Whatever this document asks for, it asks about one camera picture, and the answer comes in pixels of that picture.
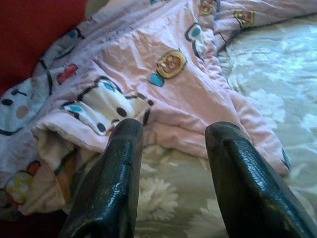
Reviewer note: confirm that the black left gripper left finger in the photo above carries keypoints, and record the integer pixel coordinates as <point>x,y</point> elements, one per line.
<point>116,173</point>

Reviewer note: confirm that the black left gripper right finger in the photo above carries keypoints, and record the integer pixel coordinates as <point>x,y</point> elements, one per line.
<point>242,186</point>

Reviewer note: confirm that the pink cartoon print quilt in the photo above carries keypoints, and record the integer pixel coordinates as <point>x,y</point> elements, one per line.
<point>158,99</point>

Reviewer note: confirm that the grey floral bed cover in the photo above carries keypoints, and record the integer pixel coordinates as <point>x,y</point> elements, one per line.
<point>272,86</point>

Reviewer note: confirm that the red sofa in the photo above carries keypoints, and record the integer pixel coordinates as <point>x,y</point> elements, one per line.
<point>29,29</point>

